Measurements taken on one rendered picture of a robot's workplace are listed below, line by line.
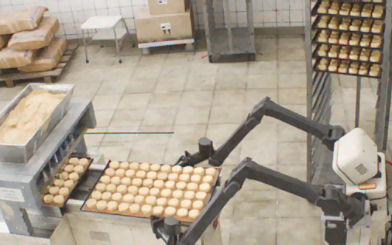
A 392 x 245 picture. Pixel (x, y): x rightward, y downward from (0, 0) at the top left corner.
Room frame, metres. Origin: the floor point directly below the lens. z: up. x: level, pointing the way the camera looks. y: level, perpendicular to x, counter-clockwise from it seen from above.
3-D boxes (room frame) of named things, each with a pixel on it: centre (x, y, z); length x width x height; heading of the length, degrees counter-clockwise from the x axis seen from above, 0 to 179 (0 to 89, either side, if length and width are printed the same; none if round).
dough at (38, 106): (2.28, 0.87, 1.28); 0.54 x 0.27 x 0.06; 163
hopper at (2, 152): (2.28, 0.87, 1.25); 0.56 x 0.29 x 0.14; 163
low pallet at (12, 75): (5.72, 2.09, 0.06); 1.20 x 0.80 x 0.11; 83
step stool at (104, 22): (5.83, 1.05, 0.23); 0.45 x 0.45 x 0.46; 73
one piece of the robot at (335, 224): (1.85, -0.54, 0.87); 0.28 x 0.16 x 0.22; 163
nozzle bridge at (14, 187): (2.28, 0.87, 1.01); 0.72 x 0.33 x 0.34; 163
